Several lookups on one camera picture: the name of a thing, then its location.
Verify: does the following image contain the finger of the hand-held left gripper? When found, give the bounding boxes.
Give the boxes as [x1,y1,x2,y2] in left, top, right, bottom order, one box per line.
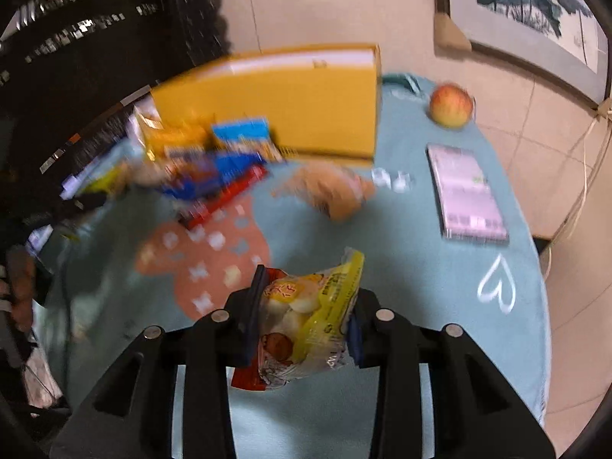
[45,192,109,221]

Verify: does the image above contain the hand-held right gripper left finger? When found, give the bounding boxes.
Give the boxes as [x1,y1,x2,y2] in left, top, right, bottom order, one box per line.
[50,264,269,459]

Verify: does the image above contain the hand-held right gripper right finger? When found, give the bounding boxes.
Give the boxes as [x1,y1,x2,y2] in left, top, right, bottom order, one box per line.
[347,288,558,459]

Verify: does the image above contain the yellow red rice cracker packet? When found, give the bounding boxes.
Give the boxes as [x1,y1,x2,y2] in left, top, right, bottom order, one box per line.
[231,247,367,392]

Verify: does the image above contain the yellow orange snack packet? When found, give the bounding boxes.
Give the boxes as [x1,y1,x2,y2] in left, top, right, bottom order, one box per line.
[134,107,211,160]

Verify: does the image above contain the red snack packet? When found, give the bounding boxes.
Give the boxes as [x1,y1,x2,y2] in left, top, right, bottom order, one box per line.
[178,165,269,229]

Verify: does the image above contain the dark blue cookie packet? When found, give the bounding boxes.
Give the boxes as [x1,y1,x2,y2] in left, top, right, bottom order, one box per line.
[160,150,264,200]

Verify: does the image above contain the beige biscuit packet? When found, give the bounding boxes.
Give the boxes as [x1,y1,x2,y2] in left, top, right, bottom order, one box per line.
[272,161,378,223]

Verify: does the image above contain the light blue snack packet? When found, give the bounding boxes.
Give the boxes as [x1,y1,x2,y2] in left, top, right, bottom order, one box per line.
[210,117,283,163]

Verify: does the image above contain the yellow cardboard box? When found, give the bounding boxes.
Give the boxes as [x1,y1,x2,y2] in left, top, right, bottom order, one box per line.
[150,44,384,169]

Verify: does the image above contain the person's left hand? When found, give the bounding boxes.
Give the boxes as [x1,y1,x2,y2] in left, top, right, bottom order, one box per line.
[6,245,38,332]

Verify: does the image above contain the teal printed blanket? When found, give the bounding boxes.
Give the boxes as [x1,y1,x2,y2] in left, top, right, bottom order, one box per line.
[36,73,550,459]

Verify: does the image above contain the carved dark wooden screen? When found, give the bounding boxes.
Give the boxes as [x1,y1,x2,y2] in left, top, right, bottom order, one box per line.
[0,0,233,194]

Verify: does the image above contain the white plastic bag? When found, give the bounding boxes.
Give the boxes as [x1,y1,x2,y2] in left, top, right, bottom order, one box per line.
[21,335,64,408]

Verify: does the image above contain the smartphone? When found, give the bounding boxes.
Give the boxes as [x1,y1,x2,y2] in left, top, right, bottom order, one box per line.
[425,142,510,246]

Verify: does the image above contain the red yellow apple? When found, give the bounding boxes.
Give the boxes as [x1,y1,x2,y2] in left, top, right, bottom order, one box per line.
[429,83,475,129]

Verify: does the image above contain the framed lotus painting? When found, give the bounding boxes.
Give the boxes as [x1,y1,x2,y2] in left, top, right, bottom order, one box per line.
[430,0,612,107]

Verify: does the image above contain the white cable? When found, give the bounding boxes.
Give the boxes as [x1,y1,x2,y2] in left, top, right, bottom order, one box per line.
[545,115,612,274]

